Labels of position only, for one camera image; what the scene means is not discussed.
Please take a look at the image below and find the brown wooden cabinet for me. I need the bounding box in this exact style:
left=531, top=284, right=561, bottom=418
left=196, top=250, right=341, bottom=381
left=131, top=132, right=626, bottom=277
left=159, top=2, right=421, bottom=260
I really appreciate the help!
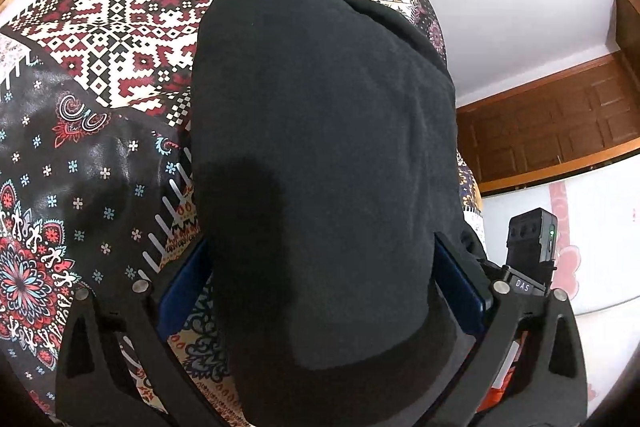
left=606, top=0, right=640, bottom=58

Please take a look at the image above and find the pink wall sticker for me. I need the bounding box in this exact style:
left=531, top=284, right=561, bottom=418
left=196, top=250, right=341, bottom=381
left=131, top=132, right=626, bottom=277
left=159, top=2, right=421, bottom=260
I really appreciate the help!
left=547, top=181, right=583, bottom=300

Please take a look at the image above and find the brown wooden door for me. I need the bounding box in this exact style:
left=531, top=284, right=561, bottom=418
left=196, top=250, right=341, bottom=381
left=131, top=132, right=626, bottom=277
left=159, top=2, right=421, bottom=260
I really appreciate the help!
left=456, top=52, right=640, bottom=197

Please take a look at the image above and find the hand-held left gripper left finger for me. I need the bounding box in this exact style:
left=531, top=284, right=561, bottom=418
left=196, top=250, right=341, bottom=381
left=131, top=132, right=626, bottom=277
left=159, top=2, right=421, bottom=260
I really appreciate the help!
left=54, top=238, right=222, bottom=427

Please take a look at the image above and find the black zip hoodie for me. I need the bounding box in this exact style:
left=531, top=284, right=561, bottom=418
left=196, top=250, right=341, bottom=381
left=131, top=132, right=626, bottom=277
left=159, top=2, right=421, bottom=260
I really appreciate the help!
left=191, top=0, right=489, bottom=427

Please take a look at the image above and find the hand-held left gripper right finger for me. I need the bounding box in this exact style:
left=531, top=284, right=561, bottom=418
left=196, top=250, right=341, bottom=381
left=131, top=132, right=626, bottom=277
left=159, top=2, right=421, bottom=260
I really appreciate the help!
left=434, top=232, right=589, bottom=427

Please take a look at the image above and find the patchwork patterned blanket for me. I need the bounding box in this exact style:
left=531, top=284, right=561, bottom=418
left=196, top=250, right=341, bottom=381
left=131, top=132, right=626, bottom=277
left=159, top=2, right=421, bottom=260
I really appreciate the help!
left=0, top=0, right=487, bottom=427

